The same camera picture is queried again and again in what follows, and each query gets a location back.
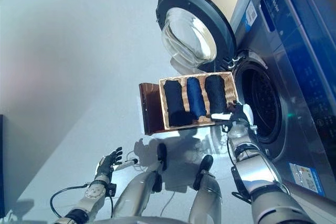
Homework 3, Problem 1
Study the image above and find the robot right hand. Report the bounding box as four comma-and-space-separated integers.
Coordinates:
209, 102, 254, 130

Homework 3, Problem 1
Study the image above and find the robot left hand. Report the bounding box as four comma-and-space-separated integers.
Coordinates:
96, 146, 139, 183

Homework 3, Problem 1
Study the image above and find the small black garment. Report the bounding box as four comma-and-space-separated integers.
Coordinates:
204, 76, 228, 114

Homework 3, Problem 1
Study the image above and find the blue garment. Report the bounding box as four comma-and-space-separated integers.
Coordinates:
186, 77, 207, 117

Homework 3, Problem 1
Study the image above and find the large black garment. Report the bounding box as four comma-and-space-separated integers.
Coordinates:
163, 80, 194, 126

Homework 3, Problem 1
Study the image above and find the grey front-load washing machine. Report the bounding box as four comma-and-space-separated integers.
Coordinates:
227, 0, 336, 201

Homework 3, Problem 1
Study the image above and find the round glass washing machine door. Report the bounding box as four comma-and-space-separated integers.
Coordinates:
155, 0, 238, 72

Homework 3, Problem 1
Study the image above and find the rectangular wicker basket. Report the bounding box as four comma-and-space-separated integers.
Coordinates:
159, 71, 238, 130

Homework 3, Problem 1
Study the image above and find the robot left silver leg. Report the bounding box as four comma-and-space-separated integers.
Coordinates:
112, 144, 169, 219

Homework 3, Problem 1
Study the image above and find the robot silver leg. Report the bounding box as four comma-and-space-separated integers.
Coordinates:
112, 144, 169, 219
188, 155, 224, 224

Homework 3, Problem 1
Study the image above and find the robot grey torso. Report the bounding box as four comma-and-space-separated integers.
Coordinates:
91, 209, 253, 224

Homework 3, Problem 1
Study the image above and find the robot right silver leg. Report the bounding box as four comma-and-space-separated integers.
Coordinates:
188, 155, 224, 224

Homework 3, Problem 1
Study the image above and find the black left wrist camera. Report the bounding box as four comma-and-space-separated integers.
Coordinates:
106, 183, 117, 197

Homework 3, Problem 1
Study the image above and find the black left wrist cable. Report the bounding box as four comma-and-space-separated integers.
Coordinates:
49, 186, 115, 219

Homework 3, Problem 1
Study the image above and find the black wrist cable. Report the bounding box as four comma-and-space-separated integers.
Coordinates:
230, 166, 253, 204
49, 186, 115, 219

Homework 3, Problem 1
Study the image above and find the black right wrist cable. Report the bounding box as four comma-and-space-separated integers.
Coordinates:
230, 166, 253, 204

